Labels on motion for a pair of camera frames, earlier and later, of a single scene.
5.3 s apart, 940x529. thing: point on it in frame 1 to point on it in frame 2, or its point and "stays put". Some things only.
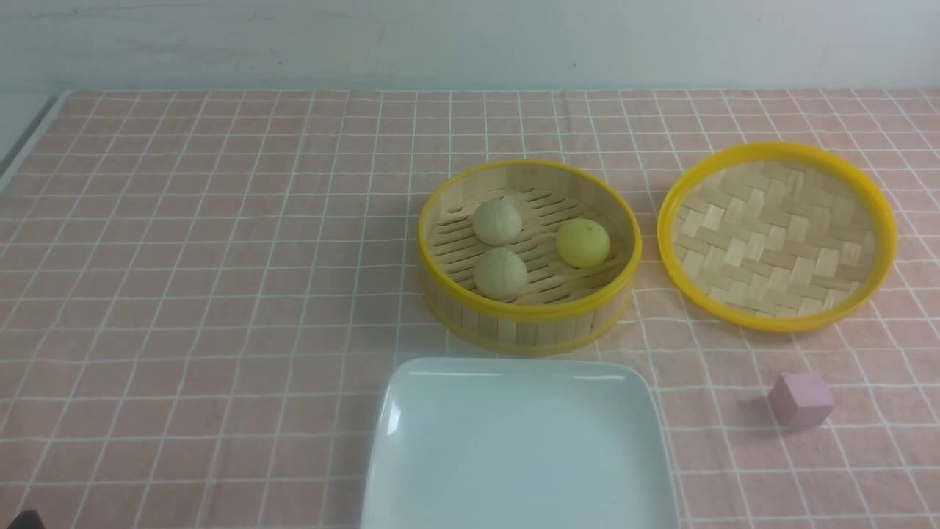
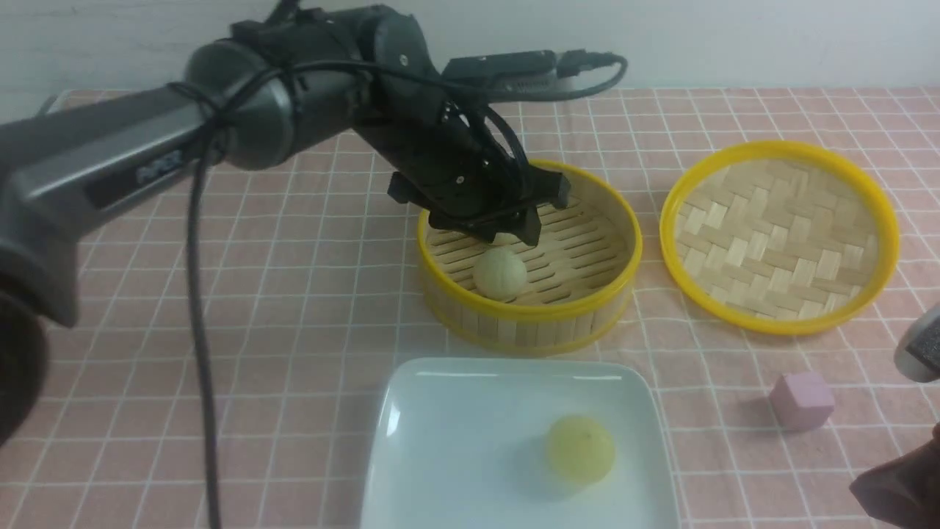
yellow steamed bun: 583,243 to 581,450
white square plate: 517,443 stays put
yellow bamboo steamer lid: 776,236 stays put
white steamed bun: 500,274 stays put
